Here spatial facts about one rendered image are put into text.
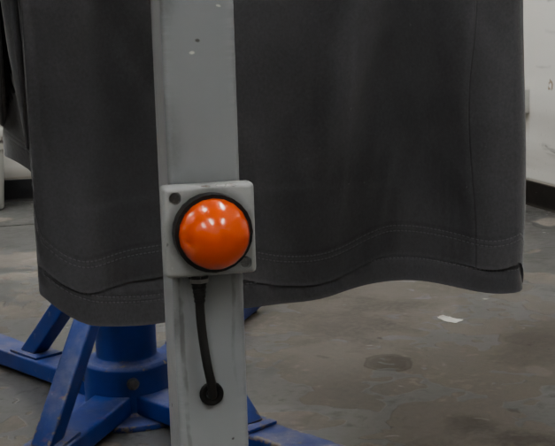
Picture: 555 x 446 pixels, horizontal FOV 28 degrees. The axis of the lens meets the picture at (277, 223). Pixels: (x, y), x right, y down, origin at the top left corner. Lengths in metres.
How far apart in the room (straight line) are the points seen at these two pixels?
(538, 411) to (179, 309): 1.74
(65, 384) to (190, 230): 1.50
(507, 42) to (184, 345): 0.47
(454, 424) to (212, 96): 1.67
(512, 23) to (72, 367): 1.30
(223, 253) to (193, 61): 0.11
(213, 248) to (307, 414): 1.71
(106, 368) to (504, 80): 1.44
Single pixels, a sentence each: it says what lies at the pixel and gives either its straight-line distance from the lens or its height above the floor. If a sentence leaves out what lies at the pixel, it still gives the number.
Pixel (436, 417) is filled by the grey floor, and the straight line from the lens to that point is 2.26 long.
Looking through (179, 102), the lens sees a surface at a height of 0.72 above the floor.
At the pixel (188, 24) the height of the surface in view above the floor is 0.76.
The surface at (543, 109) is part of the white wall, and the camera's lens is 4.82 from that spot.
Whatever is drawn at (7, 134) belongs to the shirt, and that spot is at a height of 0.68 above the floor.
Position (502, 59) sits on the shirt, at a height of 0.73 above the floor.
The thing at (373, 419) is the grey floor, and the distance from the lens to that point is 2.24.
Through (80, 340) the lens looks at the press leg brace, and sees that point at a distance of 2.10.
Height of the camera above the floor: 0.75
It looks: 9 degrees down
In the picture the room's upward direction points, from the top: 2 degrees counter-clockwise
